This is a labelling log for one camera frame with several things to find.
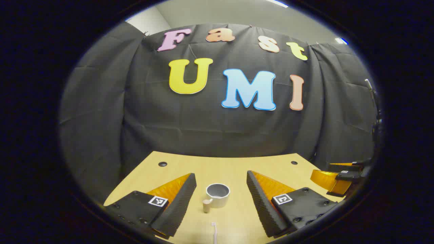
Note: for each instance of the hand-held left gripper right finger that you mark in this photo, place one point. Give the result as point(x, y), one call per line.
point(262, 206)

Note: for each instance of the ceiling light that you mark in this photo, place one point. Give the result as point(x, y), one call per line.
point(340, 41)
point(276, 2)

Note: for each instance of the wooden desktop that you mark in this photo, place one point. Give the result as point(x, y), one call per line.
point(230, 166)

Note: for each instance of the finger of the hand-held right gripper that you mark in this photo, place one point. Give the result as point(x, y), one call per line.
point(342, 168)
point(322, 179)

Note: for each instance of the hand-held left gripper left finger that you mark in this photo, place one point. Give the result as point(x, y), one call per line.
point(178, 206)

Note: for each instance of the white toothbrush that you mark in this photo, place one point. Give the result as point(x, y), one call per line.
point(214, 234)

